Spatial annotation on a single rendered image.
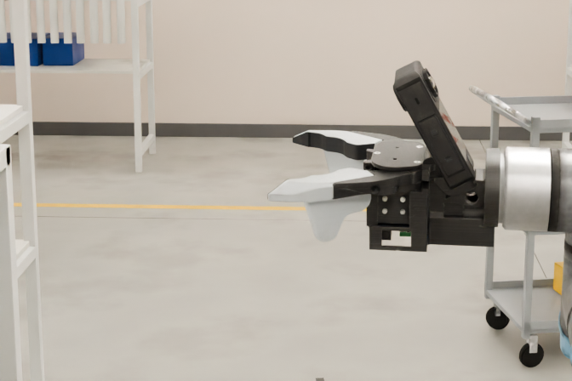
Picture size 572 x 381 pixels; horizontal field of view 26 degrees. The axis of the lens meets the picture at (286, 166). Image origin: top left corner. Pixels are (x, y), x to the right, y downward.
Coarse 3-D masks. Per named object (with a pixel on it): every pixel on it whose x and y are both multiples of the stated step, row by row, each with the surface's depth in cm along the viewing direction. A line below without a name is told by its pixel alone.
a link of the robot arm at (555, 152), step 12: (552, 156) 108; (564, 156) 108; (552, 168) 107; (564, 168) 107; (552, 180) 107; (564, 180) 107; (552, 192) 107; (564, 192) 107; (552, 204) 107; (564, 204) 107; (552, 216) 108; (564, 216) 107; (552, 228) 109; (564, 228) 109
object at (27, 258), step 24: (24, 0) 396; (24, 24) 398; (24, 48) 399; (24, 72) 401; (24, 96) 403; (0, 120) 379; (24, 120) 398; (0, 144) 372; (24, 144) 406; (24, 168) 408; (24, 192) 410; (24, 216) 412; (24, 240) 414; (24, 264) 400
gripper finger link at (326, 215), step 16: (320, 176) 108; (336, 176) 108; (352, 176) 108; (272, 192) 107; (288, 192) 106; (304, 192) 106; (320, 192) 106; (320, 208) 108; (336, 208) 108; (352, 208) 109; (320, 224) 108; (336, 224) 109; (320, 240) 109
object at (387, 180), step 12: (348, 180) 107; (360, 180) 107; (372, 180) 106; (384, 180) 107; (396, 180) 107; (408, 180) 108; (336, 192) 106; (348, 192) 107; (360, 192) 107; (372, 192) 107; (384, 192) 107
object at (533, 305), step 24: (480, 96) 498; (528, 96) 502; (552, 96) 503; (528, 120) 453; (552, 120) 454; (528, 240) 463; (528, 264) 465; (504, 288) 518; (528, 288) 467; (552, 288) 518; (504, 312) 493; (528, 312) 469; (552, 312) 489; (528, 336) 472; (528, 360) 476
